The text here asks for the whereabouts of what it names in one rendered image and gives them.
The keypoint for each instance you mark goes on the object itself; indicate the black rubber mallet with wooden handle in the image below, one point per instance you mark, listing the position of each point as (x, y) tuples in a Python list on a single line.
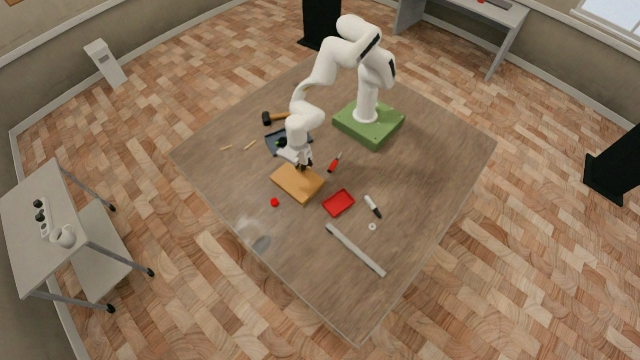
[(267, 118)]

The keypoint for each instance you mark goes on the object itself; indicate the grey flat bar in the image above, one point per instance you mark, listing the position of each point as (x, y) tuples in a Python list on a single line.
[(372, 265)]

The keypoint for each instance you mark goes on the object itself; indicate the white marker with black cap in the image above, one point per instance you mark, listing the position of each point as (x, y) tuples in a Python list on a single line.
[(372, 206)]

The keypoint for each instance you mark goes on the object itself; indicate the red shallow tray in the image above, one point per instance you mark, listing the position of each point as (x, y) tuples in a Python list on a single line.
[(338, 202)]

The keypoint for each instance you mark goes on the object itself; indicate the tan wooden bench board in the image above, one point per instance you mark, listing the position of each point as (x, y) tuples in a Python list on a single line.
[(300, 187)]

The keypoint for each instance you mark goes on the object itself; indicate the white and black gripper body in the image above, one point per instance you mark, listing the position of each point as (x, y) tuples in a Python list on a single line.
[(304, 154)]

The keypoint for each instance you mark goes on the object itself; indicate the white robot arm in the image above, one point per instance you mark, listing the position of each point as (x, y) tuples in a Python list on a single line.
[(336, 51)]

